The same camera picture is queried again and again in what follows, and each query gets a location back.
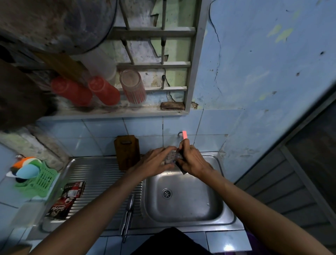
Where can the green plastic basket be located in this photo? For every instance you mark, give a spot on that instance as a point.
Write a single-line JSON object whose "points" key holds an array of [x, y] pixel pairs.
{"points": [[42, 182]]}

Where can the white plastic cup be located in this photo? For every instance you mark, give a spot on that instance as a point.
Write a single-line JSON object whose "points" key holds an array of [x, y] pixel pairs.
{"points": [[98, 64]]}

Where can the stainless steel sink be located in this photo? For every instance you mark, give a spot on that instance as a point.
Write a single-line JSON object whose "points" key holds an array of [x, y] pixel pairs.
{"points": [[189, 199]]}

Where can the red black sachet pack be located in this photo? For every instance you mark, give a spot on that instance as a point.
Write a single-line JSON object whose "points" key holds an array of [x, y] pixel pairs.
{"points": [[65, 201]]}

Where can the red plastic cup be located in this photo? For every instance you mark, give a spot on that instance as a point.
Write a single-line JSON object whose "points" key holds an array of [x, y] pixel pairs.
{"points": [[71, 92], [104, 92]]}

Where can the orange plastic utensil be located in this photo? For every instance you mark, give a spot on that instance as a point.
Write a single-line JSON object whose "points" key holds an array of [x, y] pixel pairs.
{"points": [[23, 162]]}

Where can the grey slatted wooden door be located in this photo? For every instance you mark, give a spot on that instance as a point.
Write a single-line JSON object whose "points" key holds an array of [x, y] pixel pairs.
{"points": [[281, 199]]}

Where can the large dark brown wok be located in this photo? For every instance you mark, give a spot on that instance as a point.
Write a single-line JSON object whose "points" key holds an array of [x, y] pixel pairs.
{"points": [[21, 99]]}

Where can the person's left forearm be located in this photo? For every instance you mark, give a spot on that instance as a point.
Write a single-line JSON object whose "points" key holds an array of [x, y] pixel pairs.
{"points": [[89, 215]]}

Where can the knives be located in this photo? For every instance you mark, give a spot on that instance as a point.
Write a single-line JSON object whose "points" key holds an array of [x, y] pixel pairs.
{"points": [[129, 218]]}

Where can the small wooden cutting board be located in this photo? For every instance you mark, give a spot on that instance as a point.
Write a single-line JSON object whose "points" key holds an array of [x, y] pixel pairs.
{"points": [[126, 152]]}

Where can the person's right forearm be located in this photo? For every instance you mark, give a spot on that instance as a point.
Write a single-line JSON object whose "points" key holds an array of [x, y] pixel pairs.
{"points": [[270, 215]]}

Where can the person's left hand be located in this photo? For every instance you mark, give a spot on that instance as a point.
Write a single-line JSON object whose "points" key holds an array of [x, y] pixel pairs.
{"points": [[152, 163]]}

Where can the light blue plastic scoop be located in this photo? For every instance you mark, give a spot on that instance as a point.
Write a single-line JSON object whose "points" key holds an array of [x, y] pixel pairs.
{"points": [[27, 172]]}

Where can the person's right hand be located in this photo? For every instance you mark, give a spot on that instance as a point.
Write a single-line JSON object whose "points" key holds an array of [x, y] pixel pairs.
{"points": [[193, 163]]}

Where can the dark round hanging pan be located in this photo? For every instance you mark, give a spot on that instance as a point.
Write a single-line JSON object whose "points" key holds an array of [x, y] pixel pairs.
{"points": [[55, 25]]}

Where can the yellow plastic cup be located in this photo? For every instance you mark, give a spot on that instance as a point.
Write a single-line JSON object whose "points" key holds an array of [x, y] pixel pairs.
{"points": [[61, 65]]}

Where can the clear plastic container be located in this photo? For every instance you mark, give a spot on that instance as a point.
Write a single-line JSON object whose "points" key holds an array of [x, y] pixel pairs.
{"points": [[26, 214]]}

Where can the wooden scrub brush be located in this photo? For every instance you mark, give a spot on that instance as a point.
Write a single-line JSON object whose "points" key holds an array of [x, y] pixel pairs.
{"points": [[172, 106]]}

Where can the person's black clothing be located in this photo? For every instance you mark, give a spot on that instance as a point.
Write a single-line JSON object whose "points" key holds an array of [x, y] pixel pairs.
{"points": [[170, 243]]}

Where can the red striped drinking glass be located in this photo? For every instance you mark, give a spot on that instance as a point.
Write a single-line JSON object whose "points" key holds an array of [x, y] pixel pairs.
{"points": [[133, 88]]}

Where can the purple plastic basket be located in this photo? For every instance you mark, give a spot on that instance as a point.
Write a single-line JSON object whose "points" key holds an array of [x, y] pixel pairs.
{"points": [[253, 245]]}

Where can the checked dishcloth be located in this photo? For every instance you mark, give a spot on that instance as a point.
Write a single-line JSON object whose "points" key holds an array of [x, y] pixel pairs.
{"points": [[172, 157]]}

